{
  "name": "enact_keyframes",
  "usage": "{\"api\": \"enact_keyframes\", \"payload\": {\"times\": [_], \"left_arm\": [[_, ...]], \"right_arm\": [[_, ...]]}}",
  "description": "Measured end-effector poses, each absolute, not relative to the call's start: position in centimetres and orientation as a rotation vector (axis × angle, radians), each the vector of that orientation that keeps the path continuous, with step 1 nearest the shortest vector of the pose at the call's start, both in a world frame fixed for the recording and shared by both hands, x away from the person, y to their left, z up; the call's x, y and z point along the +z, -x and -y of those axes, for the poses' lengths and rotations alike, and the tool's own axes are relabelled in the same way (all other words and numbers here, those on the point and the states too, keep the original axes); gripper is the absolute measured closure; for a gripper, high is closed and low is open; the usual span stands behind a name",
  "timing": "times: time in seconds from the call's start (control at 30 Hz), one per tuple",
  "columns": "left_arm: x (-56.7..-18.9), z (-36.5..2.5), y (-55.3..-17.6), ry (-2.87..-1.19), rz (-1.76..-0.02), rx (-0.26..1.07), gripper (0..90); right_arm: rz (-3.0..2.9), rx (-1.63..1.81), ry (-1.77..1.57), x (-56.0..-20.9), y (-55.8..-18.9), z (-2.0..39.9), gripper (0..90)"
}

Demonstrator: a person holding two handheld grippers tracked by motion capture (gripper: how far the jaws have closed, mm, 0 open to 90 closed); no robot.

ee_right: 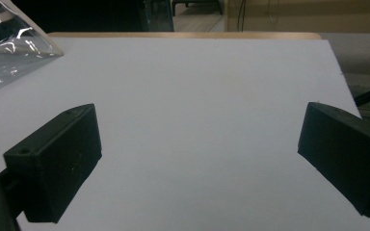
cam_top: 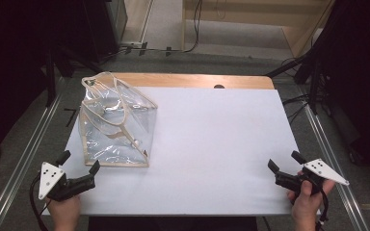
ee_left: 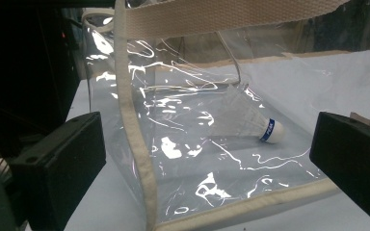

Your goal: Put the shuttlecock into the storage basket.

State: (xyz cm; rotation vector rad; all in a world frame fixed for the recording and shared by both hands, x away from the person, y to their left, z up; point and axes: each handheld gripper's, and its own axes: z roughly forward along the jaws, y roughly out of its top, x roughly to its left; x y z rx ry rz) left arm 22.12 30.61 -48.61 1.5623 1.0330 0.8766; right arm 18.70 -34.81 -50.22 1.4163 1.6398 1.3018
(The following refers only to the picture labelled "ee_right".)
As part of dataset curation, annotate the white table mat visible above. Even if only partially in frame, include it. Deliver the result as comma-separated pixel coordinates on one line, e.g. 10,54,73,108
0,37,370,231

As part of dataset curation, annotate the hanging black cable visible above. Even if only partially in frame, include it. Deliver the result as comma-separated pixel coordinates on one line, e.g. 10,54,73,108
236,0,248,33

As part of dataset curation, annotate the clear plastic bag beige trim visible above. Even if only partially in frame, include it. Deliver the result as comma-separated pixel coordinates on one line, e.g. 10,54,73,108
0,0,65,99

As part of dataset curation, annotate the black cabinet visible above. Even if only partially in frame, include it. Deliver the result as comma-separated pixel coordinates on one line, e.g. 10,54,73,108
140,0,175,33

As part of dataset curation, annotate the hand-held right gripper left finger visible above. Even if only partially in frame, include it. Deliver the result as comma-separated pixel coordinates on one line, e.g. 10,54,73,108
2,102,103,224

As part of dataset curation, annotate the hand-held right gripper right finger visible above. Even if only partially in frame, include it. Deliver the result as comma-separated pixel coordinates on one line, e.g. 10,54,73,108
297,101,370,219

